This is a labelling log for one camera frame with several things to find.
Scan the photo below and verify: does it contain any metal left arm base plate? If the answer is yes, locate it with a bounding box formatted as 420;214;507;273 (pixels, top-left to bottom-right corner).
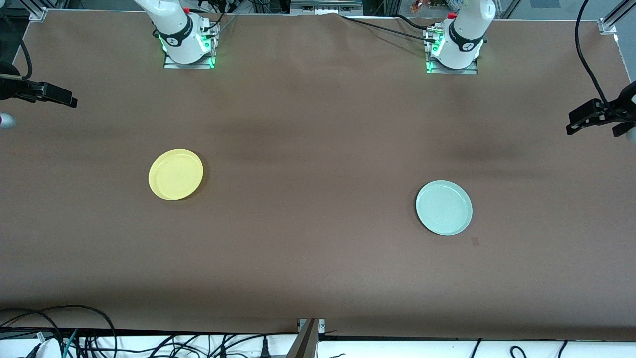
425;27;479;75

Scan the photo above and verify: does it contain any black looped cable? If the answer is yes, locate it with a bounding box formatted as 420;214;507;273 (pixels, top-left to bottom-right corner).
0;305;118;358

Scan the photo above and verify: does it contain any aluminium frame post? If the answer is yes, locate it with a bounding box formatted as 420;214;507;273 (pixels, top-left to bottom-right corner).
283;318;326;358

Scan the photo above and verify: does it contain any pale green plastic plate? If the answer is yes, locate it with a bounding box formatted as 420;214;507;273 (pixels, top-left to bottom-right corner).
416;180;473;236

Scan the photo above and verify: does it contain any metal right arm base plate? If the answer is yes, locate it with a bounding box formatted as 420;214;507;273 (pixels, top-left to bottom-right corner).
163;22;220;70

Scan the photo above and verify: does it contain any yellow plastic plate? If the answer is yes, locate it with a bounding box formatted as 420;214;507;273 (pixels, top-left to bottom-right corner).
149;149;204;201

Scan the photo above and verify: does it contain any teal cable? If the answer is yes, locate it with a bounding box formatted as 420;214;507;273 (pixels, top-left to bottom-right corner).
62;328;80;358

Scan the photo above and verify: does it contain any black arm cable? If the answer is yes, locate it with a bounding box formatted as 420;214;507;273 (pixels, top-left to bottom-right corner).
575;0;609;105
18;38;33;80

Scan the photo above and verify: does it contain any metal bracket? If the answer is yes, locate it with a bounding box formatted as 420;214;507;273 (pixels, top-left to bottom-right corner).
290;0;363;15

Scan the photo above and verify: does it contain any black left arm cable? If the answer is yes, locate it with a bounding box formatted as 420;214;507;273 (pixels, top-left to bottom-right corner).
575;0;609;105

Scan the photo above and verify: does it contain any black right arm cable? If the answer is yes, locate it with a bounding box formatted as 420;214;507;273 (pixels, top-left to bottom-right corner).
18;38;33;80

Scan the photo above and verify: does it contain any aluminium frame profile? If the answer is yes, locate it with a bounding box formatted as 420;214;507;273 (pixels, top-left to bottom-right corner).
20;0;48;21
599;0;636;34

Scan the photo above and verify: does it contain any brown table cover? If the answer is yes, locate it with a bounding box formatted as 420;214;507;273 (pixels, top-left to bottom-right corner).
0;10;636;341

